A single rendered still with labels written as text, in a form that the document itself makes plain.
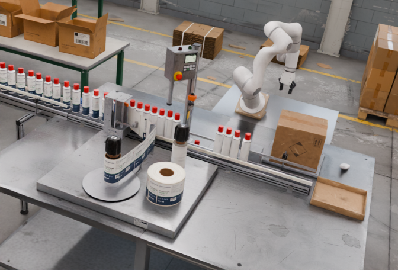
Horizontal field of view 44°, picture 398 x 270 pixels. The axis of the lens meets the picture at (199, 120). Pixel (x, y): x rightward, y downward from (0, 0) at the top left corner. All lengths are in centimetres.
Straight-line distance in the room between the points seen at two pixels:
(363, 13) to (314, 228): 576
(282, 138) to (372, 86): 310
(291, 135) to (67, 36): 240
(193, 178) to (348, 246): 90
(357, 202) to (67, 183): 165
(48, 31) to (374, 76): 360
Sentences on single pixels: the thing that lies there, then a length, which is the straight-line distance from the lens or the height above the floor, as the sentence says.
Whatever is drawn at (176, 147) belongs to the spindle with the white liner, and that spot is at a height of 105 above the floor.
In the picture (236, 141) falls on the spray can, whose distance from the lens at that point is 296.
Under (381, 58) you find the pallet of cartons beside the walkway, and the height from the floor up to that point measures 77.
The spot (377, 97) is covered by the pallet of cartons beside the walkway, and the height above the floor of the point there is 31.
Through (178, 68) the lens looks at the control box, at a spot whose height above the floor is 137.
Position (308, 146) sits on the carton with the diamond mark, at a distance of 310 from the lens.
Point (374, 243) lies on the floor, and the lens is 424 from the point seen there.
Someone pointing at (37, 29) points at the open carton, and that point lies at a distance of 489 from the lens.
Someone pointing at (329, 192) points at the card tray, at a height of 83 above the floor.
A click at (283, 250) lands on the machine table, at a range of 256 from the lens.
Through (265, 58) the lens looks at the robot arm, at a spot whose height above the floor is 139.
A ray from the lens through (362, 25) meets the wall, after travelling 820.
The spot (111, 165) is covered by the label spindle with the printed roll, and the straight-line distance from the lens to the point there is 261.
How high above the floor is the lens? 248
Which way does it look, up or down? 28 degrees down
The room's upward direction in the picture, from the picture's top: 8 degrees clockwise
